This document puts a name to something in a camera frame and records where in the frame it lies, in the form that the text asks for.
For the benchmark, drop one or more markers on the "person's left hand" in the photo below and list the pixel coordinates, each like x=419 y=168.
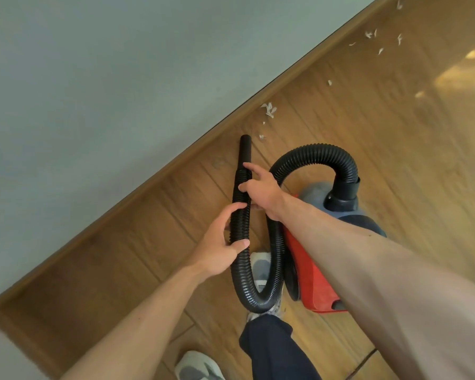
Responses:
x=213 y=253

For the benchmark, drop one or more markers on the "person's dark trousers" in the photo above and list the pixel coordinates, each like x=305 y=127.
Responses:
x=269 y=348

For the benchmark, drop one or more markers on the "person's left grey shoe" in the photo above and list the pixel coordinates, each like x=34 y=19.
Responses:
x=198 y=368

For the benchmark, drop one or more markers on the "person's right forearm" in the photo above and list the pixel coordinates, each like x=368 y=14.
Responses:
x=380 y=280

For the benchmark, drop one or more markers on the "person's grey shoe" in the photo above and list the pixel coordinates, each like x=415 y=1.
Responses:
x=198 y=368
x=260 y=269

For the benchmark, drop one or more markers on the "person's left forearm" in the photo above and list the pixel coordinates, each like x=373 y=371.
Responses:
x=142 y=332

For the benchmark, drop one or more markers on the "red vacuum cleaner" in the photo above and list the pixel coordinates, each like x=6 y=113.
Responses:
x=312 y=280

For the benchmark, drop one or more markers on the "person's right grey shoe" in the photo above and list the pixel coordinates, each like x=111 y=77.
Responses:
x=260 y=269

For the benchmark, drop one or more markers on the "person's right hand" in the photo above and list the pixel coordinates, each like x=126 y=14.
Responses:
x=267 y=195

